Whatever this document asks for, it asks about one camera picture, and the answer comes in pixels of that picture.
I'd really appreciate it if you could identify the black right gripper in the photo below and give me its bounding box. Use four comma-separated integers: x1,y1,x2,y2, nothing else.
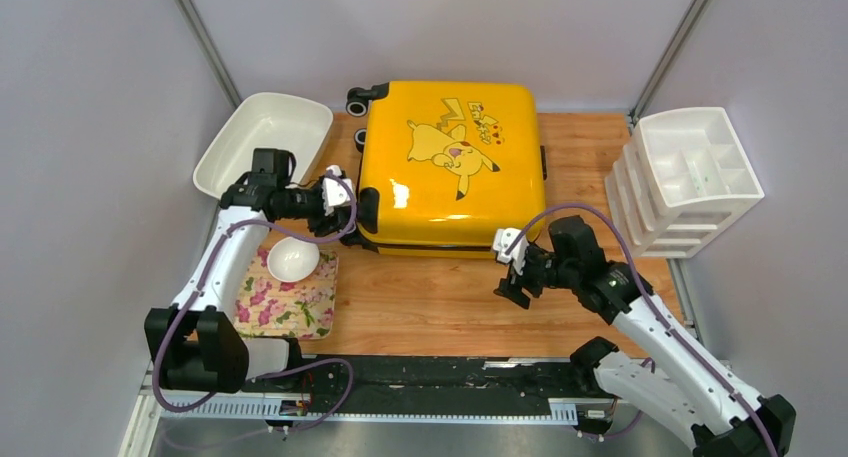
492,243,577,310

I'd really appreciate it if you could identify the yellow cartoon hard-shell suitcase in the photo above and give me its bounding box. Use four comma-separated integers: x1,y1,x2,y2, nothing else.
345,80,546,258

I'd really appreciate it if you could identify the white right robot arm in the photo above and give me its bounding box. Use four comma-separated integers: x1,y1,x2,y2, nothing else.
491,216,797,456

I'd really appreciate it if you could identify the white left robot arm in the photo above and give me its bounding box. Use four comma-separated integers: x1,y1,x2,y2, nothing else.
144,148,357,401

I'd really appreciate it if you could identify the white small bowl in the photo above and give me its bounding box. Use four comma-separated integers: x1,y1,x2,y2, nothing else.
267,237,320,283

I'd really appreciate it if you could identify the floral tray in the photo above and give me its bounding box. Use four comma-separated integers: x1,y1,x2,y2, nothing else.
232,248,339,340

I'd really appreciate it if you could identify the white rectangular basin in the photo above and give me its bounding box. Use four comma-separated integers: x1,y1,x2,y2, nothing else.
192,92,334,200

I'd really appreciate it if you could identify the white drawer organizer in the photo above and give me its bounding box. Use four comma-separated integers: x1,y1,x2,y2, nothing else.
604,107,764,259

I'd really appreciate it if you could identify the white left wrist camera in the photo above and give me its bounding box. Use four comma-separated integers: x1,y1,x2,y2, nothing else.
321,165,354,215

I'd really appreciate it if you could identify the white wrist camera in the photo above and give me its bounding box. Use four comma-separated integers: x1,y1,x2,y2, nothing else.
321,165,354,215
491,228,529,271

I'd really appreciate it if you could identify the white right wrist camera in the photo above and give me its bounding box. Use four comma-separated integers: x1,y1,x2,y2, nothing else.
491,228,529,271

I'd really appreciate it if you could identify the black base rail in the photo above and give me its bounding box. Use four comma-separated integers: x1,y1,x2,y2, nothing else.
239,354,637,417

